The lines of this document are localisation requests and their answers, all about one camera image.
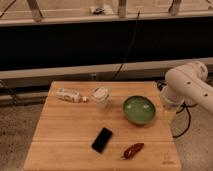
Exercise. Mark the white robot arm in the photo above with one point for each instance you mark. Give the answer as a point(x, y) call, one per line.
point(183, 82)

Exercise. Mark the clear plastic cup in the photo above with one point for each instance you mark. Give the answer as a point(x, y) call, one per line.
point(100, 96)

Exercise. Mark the small black white device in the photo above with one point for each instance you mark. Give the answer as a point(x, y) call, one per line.
point(97, 10)

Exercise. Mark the red chili pepper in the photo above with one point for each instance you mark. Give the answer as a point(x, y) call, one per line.
point(132, 150)

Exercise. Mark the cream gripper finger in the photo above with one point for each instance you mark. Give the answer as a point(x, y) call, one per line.
point(168, 116)

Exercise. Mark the black smartphone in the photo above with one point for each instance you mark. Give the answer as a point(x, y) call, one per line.
point(101, 140)

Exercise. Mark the green ceramic bowl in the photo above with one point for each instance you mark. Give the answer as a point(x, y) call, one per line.
point(139, 110)

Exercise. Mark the lying plastic bottle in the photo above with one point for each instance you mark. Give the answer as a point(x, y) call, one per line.
point(70, 95)

